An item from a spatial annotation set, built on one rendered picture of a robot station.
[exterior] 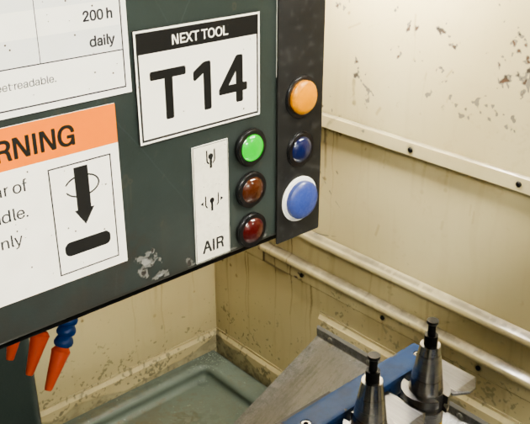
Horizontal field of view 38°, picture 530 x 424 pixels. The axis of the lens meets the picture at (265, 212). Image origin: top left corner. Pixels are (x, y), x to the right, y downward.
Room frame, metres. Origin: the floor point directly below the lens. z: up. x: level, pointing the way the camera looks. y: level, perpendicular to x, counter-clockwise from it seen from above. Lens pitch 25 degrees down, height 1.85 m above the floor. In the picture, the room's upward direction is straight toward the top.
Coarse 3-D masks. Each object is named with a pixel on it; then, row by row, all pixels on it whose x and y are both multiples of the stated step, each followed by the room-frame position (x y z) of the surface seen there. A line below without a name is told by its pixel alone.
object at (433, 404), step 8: (400, 392) 0.82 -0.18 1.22; (408, 392) 0.80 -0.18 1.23; (448, 392) 0.80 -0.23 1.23; (408, 400) 0.80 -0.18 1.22; (416, 400) 0.79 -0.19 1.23; (424, 400) 0.79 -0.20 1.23; (432, 400) 0.79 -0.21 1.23; (440, 400) 0.80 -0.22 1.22; (448, 400) 0.80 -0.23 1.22; (424, 408) 0.78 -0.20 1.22; (432, 408) 0.78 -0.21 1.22; (440, 408) 0.80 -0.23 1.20; (432, 416) 0.78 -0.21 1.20
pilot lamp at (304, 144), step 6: (300, 138) 0.54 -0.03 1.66; (306, 138) 0.54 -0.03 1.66; (294, 144) 0.54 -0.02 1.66; (300, 144) 0.54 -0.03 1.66; (306, 144) 0.54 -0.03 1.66; (294, 150) 0.53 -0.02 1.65; (300, 150) 0.54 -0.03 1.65; (306, 150) 0.54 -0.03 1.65; (294, 156) 0.53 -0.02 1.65; (300, 156) 0.54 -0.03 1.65; (306, 156) 0.54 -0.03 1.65
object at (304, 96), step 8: (304, 80) 0.54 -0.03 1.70; (296, 88) 0.53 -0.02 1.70; (304, 88) 0.54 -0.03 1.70; (312, 88) 0.54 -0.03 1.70; (296, 96) 0.53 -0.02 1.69; (304, 96) 0.54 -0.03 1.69; (312, 96) 0.54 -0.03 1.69; (296, 104) 0.53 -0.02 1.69; (304, 104) 0.54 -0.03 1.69; (312, 104) 0.54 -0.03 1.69; (296, 112) 0.53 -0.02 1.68; (304, 112) 0.54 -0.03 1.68
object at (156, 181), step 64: (128, 0) 0.45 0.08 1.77; (192, 0) 0.48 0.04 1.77; (256, 0) 0.52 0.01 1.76; (128, 128) 0.45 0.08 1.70; (256, 128) 0.52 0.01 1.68; (128, 192) 0.45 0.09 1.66; (192, 192) 0.48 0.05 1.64; (128, 256) 0.44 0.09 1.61; (192, 256) 0.48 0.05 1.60; (0, 320) 0.38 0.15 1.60; (64, 320) 0.42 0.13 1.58
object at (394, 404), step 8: (384, 392) 0.82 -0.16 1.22; (392, 400) 0.80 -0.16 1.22; (400, 400) 0.80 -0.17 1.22; (392, 408) 0.78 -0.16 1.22; (400, 408) 0.78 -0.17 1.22; (408, 408) 0.78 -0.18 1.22; (416, 408) 0.79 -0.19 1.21; (392, 416) 0.77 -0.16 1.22; (400, 416) 0.77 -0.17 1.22; (408, 416) 0.77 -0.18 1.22; (416, 416) 0.77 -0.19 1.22; (424, 416) 0.77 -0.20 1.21
